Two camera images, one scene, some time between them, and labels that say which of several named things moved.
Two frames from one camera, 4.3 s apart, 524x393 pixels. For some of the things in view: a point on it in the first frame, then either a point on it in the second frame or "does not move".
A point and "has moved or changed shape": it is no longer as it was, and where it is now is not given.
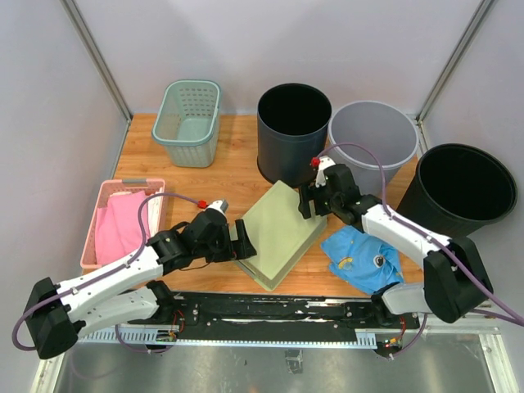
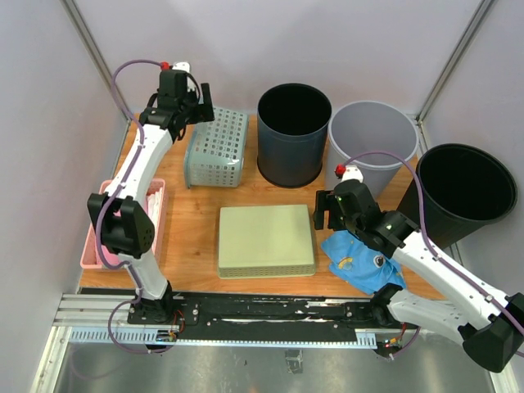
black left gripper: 245,248 to 207,110
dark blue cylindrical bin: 292,124 does not move
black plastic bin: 457,188 does not move
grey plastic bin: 381,125 does not move
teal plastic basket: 187,121 has moved or changed shape
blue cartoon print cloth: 363,260 does not move
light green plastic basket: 278,235 has moved or changed shape
